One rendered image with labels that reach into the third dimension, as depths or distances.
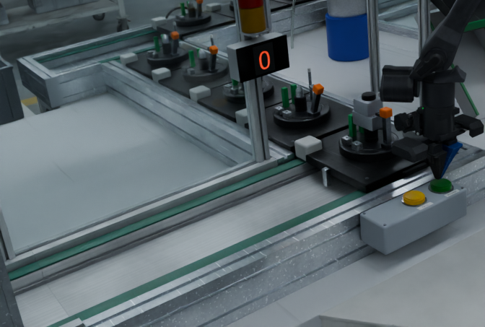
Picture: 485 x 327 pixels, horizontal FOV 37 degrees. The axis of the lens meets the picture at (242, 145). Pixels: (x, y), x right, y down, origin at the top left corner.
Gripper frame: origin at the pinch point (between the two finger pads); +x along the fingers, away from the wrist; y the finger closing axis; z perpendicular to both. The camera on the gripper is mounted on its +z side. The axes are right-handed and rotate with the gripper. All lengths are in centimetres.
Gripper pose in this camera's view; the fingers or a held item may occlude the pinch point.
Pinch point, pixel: (438, 162)
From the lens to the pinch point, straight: 141.9
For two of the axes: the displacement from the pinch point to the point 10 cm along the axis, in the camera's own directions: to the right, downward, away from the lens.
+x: 1.1, 9.0, 4.1
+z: -5.3, -3.0, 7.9
